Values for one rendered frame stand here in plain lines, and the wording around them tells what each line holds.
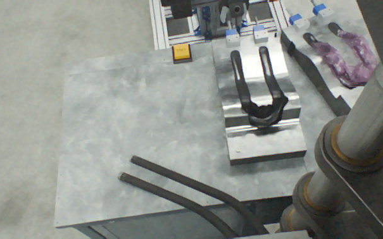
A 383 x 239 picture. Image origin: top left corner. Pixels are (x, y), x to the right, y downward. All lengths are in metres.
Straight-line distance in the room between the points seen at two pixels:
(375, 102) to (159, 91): 1.15
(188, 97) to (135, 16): 1.52
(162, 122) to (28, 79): 1.55
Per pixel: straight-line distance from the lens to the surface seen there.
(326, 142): 0.61
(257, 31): 1.54
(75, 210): 1.43
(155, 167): 1.34
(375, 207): 0.60
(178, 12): 1.84
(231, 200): 1.21
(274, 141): 1.35
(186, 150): 1.41
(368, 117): 0.51
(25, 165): 2.54
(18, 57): 3.01
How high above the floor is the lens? 2.08
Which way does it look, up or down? 62 degrees down
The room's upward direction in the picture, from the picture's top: 11 degrees counter-clockwise
